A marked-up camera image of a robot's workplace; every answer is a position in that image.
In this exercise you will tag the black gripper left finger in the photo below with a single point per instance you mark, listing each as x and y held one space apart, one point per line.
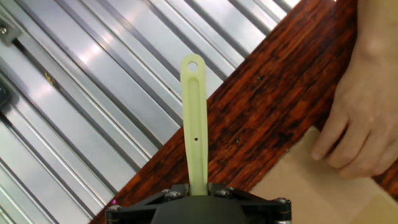
140 203

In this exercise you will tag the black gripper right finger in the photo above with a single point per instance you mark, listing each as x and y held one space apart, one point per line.
264 207

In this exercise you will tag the brown cardboard sheet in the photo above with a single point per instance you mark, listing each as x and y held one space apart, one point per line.
311 193

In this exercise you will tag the person's right hand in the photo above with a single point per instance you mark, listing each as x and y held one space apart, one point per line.
367 118

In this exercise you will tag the glossy wood grain board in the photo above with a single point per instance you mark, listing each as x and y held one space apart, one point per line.
264 93

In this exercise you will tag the aluminium corner bracket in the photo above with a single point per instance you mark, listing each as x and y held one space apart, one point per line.
7 31

